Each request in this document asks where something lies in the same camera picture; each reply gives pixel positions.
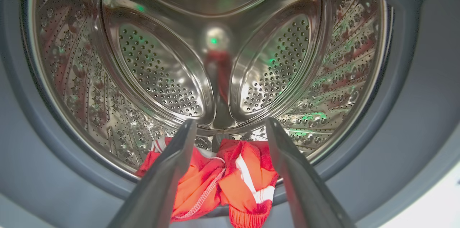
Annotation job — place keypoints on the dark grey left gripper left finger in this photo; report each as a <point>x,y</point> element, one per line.
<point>161,185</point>

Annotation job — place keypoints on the stainless steel perforated drum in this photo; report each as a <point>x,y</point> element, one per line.
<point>161,73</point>

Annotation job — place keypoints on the red garment with white stripes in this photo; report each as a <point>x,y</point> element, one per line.
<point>248,185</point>

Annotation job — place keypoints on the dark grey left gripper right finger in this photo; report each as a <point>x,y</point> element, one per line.
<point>305,192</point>

